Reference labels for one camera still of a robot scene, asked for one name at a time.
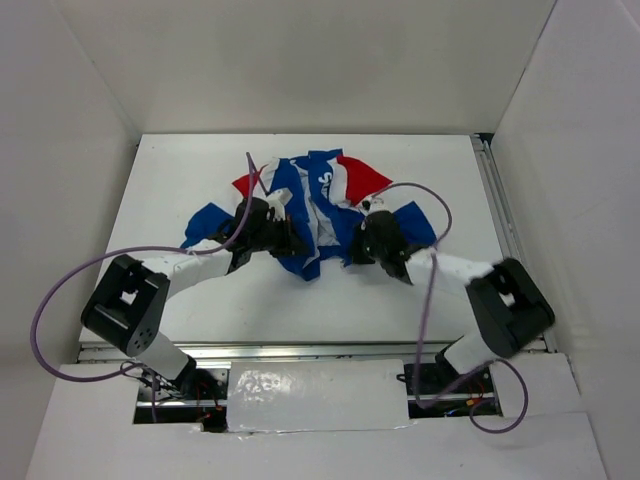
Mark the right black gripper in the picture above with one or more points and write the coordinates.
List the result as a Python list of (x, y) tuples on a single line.
[(357, 254)]

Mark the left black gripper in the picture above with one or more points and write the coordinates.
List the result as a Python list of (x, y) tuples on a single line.
[(292, 243)]

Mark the red white blue jacket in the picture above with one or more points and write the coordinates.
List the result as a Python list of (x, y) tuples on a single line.
[(327, 188)]

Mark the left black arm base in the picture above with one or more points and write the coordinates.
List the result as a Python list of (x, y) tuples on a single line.
[(203, 402)]

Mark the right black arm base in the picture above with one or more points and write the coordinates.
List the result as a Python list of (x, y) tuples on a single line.
[(478, 391)]

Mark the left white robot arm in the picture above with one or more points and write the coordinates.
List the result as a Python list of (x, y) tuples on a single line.
[(127, 305)]

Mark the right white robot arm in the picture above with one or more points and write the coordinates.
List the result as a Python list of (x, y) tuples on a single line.
[(509, 309)]

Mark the white taped cover panel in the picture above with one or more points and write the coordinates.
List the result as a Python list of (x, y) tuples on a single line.
[(342, 395)]

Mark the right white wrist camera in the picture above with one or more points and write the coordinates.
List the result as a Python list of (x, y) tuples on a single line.
[(372, 204)]

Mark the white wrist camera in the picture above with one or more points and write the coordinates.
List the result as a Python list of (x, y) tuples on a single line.
[(372, 204), (279, 198)]

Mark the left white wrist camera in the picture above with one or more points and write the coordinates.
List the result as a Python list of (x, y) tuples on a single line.
[(279, 198)]

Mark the aluminium front rail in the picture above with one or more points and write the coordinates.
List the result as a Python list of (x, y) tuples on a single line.
[(101, 352)]

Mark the aluminium rail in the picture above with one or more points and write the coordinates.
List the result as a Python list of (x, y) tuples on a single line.
[(501, 212), (101, 352)]

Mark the aluminium right side rail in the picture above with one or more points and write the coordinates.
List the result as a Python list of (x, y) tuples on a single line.
[(501, 212)]

